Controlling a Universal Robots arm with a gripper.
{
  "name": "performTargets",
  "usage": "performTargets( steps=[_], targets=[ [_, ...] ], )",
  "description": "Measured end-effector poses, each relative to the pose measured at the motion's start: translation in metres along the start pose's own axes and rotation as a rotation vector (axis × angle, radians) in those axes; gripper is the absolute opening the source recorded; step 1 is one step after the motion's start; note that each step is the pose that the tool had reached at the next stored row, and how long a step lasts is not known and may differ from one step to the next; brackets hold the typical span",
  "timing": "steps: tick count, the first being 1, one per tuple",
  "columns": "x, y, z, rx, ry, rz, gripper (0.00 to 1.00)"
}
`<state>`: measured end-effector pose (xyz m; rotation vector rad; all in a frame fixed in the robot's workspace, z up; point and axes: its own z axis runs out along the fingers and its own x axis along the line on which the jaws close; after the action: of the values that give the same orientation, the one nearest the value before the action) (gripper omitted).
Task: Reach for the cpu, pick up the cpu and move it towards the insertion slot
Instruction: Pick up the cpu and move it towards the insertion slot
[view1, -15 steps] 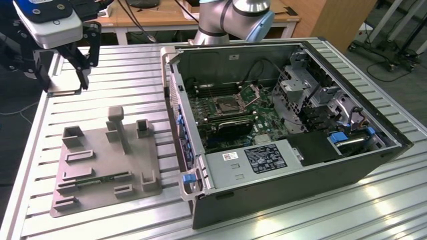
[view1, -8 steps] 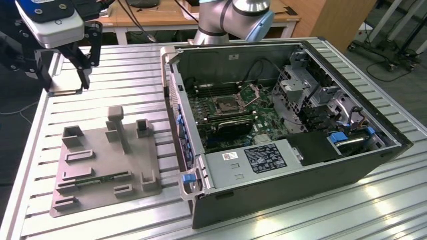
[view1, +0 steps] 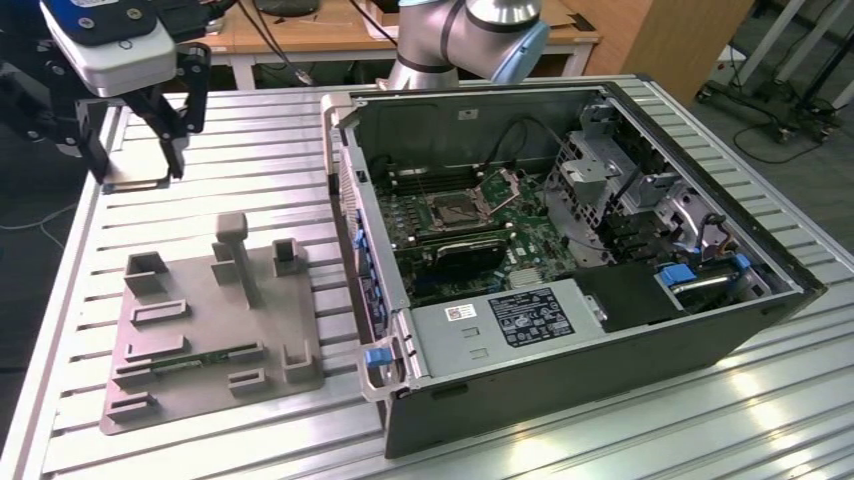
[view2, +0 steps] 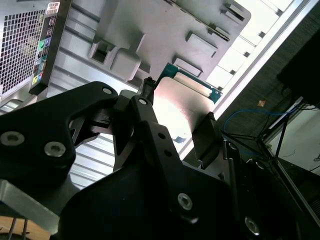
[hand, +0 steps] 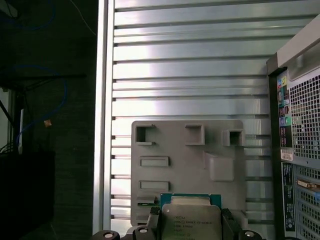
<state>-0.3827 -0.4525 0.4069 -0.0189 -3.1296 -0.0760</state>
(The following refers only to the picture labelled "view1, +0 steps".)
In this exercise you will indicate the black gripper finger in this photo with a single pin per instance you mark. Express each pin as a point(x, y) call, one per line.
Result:
point(194, 90)
point(50, 100)

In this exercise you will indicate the silver CPU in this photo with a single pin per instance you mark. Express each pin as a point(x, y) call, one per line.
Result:
point(136, 175)

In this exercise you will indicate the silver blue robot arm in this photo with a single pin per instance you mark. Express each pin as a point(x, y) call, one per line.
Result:
point(427, 40)

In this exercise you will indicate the black RAM slot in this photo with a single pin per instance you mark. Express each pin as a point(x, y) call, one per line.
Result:
point(441, 178)
point(441, 173)
point(441, 183)

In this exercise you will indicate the CPU socket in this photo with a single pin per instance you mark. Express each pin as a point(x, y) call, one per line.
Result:
point(461, 212)

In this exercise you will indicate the wooden desk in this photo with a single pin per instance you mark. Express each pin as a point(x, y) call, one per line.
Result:
point(327, 35)

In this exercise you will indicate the cardboard box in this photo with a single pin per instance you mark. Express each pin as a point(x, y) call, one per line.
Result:
point(379, 20)

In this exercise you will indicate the grey parts rack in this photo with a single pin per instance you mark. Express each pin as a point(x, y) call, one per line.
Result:
point(267, 320)

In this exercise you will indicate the black graphics card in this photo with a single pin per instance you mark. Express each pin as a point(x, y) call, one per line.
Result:
point(467, 260)

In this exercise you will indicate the green RAM stick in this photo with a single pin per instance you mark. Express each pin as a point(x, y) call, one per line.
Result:
point(214, 356)

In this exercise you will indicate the green motherboard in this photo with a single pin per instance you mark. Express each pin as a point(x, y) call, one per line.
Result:
point(527, 245)

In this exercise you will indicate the blue case latch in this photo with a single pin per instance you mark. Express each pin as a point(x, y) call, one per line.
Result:
point(377, 358)

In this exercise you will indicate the silver metal drive cage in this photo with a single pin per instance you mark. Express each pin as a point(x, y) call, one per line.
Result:
point(587, 170)

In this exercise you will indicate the silver chipset heatsink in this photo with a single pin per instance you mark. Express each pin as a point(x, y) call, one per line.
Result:
point(531, 278)

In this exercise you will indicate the grey power supply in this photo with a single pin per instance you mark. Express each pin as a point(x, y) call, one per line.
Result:
point(461, 345)

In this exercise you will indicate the wooden cabinet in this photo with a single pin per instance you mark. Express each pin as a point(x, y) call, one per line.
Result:
point(681, 45)

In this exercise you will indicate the black drive bay cover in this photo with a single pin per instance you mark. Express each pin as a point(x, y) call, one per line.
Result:
point(627, 297)

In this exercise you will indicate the black open PC case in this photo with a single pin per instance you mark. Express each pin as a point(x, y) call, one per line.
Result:
point(601, 390)

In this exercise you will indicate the wheeled equipment stand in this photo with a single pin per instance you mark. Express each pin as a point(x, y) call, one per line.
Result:
point(788, 100)

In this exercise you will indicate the white black wrist camera box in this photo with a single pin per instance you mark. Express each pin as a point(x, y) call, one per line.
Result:
point(127, 55)

